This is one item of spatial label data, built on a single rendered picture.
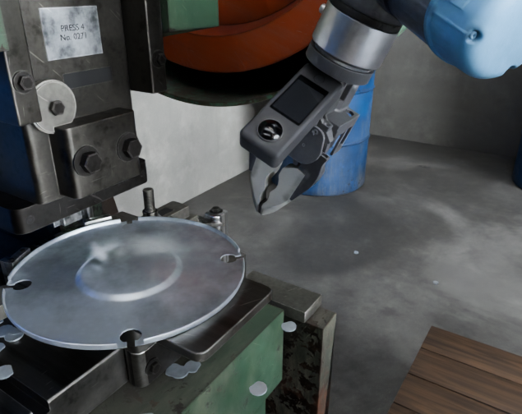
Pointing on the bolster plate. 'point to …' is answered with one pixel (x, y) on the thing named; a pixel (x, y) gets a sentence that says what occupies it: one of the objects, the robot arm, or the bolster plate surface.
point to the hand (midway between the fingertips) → (261, 207)
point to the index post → (220, 222)
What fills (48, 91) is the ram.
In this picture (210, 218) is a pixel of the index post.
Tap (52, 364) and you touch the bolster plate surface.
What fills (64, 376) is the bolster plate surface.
